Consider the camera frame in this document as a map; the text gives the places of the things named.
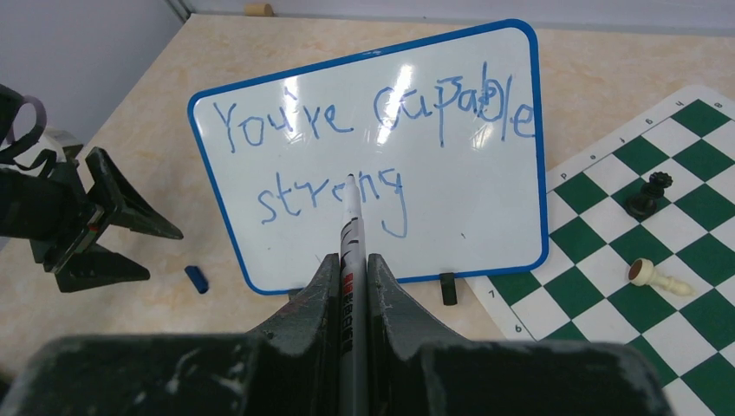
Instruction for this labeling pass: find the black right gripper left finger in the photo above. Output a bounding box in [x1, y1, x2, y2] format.
[1, 255, 340, 415]

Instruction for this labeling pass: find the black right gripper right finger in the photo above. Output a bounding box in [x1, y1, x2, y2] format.
[367, 255, 673, 415]

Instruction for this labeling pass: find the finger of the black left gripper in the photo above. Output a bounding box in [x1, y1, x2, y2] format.
[85, 147, 184, 240]
[55, 244, 151, 293]

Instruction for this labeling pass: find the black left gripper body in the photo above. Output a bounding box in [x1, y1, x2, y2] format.
[1, 163, 103, 273]

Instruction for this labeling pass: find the blue marker pen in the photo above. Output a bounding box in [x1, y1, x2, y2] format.
[339, 174, 369, 415]

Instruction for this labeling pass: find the blue marker cap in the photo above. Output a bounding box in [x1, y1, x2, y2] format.
[185, 265, 210, 295]

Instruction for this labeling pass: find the blue framed whiteboard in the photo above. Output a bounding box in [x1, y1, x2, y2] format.
[187, 19, 549, 295]

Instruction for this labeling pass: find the small wooden block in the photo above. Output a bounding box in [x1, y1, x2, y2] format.
[244, 3, 275, 17]

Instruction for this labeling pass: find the white chess pawn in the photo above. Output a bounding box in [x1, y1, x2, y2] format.
[628, 258, 695, 296]

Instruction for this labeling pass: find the green white chessboard mat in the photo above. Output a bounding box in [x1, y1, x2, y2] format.
[469, 85, 734, 415]

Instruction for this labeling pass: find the black chess piece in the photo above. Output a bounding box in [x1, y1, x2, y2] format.
[624, 172, 673, 221]

